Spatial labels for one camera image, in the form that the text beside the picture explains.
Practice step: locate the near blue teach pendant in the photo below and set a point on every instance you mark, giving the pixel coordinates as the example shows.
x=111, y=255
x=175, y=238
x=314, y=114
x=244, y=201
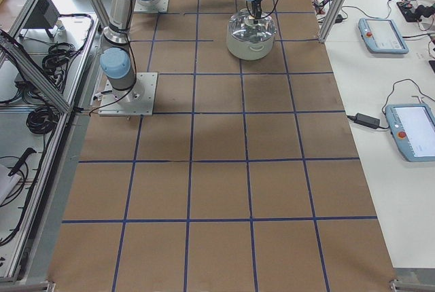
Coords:
x=412, y=127

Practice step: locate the far blue teach pendant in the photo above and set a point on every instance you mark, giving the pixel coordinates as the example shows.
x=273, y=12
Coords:
x=381, y=36

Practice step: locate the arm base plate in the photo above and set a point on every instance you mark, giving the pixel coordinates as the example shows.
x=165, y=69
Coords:
x=139, y=101
x=151, y=6

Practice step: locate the pale green cooking pot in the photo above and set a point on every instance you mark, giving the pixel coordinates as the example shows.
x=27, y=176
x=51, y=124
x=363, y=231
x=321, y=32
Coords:
x=248, y=51

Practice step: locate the aluminium frame post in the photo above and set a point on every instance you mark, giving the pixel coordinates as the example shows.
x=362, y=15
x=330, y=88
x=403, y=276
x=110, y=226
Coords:
x=329, y=20

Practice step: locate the blue teach pendant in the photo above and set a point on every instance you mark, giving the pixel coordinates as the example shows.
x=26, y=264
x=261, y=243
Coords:
x=381, y=36
x=412, y=127

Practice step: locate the glass pot lid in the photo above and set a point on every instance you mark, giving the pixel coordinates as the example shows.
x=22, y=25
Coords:
x=244, y=27

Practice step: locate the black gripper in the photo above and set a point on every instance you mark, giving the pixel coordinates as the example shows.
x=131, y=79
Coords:
x=255, y=5

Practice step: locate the black power adapter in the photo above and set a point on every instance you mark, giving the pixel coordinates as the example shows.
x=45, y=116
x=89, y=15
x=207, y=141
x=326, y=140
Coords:
x=367, y=121

